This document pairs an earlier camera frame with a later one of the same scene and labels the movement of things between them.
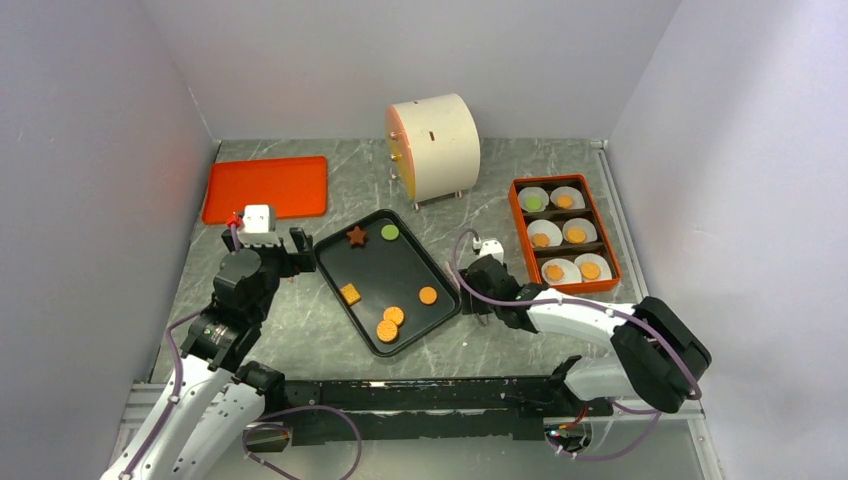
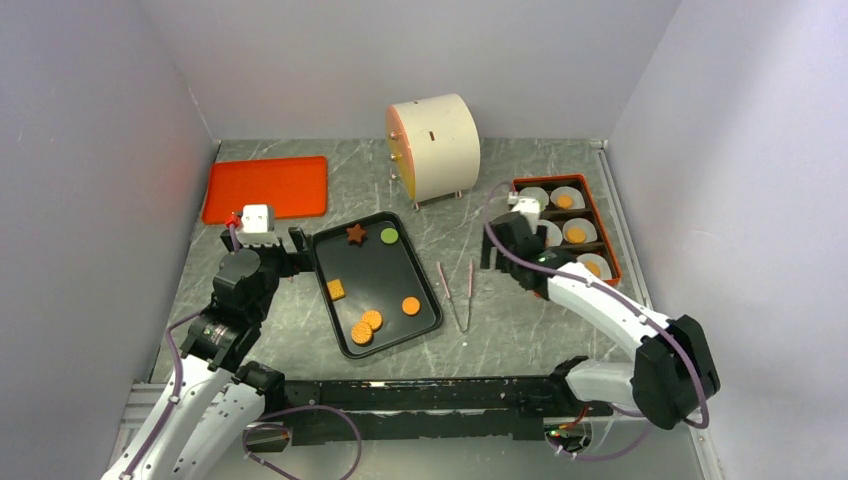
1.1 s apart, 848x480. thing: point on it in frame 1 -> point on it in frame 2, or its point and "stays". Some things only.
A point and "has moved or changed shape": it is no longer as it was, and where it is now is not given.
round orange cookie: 575,235 stays
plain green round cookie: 390,232 stays
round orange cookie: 393,313 -> 373,318
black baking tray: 392,287 has moved or changed shape
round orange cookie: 590,270 stays
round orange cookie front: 386,331 -> 362,334
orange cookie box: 563,232 stays
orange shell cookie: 565,201 stays
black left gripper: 302,260 stays
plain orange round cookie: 428,295 -> 411,305
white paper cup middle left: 544,233 stays
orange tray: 295,186 stays
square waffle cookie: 350,294 -> 335,288
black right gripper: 469,301 -> 487,253
